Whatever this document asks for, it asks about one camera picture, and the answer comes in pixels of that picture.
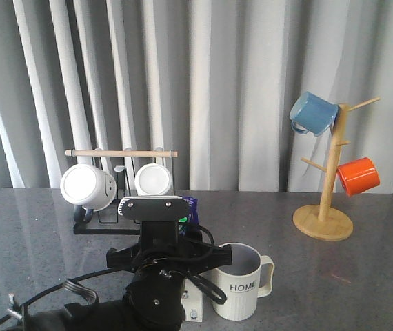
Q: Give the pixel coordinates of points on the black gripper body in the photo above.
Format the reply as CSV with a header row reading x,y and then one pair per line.
x,y
171,246

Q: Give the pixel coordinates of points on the Pascual whole milk carton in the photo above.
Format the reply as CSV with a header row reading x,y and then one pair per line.
x,y
192,297

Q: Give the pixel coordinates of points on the white ribbed HOME mug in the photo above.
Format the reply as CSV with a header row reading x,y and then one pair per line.
x,y
244,281

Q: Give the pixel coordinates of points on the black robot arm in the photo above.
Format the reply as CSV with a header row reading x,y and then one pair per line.
x,y
151,301

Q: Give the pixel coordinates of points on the white ribbed hanging mug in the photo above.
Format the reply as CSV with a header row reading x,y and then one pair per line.
x,y
153,179

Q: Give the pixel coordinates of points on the white smiley face mug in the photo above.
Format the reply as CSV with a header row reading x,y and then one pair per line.
x,y
88,186

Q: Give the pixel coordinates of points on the wooden mug tree stand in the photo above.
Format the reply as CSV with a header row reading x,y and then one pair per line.
x,y
322,221

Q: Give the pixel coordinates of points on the grey pleated curtain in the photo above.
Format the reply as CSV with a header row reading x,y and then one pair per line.
x,y
213,80

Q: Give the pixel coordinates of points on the blue enamel mug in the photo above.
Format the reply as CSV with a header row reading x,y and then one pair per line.
x,y
311,113

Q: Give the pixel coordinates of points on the orange enamel mug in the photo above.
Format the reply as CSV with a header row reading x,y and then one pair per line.
x,y
358,176

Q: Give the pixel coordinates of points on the wrist camera mount plate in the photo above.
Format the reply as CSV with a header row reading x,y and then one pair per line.
x,y
154,208

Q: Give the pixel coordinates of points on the black wire mug rack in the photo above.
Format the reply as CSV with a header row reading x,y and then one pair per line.
x,y
123,166

